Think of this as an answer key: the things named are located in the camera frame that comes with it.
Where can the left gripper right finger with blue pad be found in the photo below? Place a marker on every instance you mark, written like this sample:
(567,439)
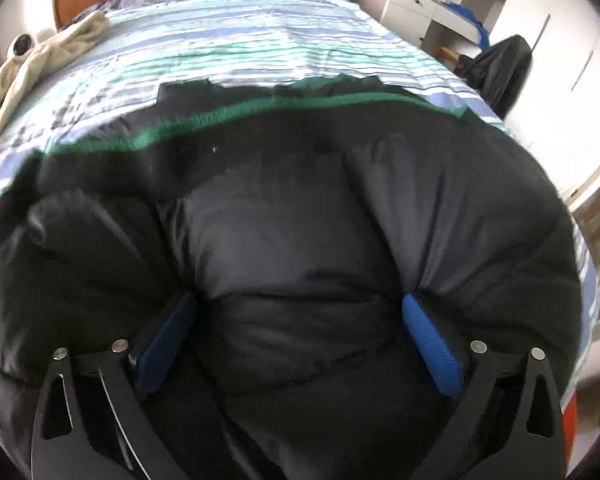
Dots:
(507,419)

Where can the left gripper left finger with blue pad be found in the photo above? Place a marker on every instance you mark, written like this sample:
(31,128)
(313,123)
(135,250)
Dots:
(90,423)

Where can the black puffer jacket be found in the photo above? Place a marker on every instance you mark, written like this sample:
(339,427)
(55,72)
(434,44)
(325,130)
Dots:
(341,427)

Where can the orange red trousers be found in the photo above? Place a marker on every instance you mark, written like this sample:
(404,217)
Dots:
(569,422)

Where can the white wardrobe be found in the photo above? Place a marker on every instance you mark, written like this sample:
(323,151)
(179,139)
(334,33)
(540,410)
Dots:
(557,114)

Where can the chair with dark jacket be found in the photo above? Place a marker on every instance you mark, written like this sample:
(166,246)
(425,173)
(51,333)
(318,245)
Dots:
(498,73)

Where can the cream fleece garment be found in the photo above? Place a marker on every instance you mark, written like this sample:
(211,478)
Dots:
(20,73)

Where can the blue cloth on desk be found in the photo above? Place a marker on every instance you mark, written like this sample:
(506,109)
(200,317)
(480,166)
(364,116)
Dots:
(484,38)

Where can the white desk with drawers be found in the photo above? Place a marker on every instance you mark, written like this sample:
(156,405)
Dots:
(425,24)

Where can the striped blue green bedspread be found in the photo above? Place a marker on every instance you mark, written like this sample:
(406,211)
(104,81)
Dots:
(255,40)

